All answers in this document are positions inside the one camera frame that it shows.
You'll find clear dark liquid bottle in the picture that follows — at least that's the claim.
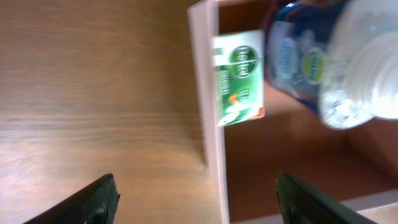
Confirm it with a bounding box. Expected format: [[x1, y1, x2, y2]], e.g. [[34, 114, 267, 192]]
[[265, 0, 397, 129]]

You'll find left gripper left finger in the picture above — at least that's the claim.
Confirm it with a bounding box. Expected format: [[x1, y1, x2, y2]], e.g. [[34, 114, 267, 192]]
[[24, 173, 120, 224]]

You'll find green Dettol soap box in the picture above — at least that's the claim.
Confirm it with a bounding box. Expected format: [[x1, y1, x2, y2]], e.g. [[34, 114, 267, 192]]
[[212, 30, 264, 127]]

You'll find white cardboard box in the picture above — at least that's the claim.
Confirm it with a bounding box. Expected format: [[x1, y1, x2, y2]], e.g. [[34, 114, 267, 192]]
[[187, 1, 397, 223]]

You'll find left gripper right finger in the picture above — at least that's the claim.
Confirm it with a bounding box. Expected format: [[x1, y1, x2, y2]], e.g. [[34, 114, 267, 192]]
[[275, 172, 376, 224]]

